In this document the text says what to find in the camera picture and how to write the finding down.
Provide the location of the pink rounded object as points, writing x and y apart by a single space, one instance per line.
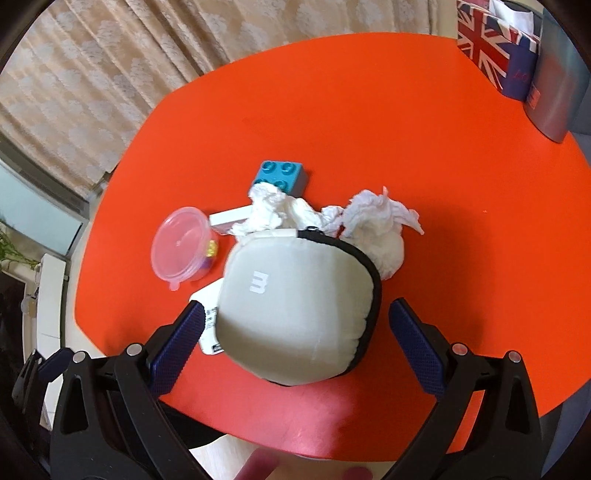
358 474

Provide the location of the beige patterned curtain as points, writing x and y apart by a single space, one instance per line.
115 69

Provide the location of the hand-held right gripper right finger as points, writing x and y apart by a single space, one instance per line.
415 348

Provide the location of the grey plastic container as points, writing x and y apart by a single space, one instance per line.
554 83

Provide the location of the white paper packet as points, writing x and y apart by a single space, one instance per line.
207 314

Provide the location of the white tissue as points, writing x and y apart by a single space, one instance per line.
378 226
270 207

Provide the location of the flag print tissue box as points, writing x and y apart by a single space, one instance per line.
494 46

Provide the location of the green plant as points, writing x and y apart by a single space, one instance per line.
14 251

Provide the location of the white cabinet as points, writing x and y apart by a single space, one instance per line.
51 304

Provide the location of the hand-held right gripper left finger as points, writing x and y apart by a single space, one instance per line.
178 344

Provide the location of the clear plastic container pink lid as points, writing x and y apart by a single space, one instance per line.
180 244

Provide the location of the small white rectangular box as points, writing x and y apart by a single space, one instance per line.
228 219

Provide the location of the glass window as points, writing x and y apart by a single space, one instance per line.
32 203

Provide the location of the blue toy brick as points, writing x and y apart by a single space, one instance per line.
277 175

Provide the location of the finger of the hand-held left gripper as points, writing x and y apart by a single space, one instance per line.
53 363

